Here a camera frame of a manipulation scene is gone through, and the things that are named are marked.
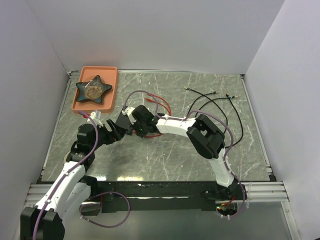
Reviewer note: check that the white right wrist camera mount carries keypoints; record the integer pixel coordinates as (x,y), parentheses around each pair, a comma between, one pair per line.
(128,112)

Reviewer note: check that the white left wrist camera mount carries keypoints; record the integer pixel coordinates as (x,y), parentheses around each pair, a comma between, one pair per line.
(96,117)

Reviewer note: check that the black network switch box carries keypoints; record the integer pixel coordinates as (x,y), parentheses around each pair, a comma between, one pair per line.
(126,121)

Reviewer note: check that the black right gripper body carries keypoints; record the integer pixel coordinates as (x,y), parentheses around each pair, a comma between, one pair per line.
(139,128)

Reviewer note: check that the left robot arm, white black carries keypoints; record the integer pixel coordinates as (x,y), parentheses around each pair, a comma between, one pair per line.
(47,219)

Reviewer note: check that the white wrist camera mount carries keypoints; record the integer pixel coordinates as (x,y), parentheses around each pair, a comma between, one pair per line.
(128,112)
(96,117)

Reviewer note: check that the white round tape roll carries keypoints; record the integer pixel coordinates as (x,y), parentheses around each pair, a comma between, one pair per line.
(67,157)

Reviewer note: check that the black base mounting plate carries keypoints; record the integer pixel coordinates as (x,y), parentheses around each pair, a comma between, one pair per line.
(117,196)

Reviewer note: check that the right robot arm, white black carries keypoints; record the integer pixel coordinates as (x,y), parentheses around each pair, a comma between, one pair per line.
(207,139)

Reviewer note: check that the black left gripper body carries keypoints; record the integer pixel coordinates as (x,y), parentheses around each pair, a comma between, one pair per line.
(104,136)

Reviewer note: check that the dark star-shaped dish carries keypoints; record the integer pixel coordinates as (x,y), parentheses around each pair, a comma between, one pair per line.
(92,90)

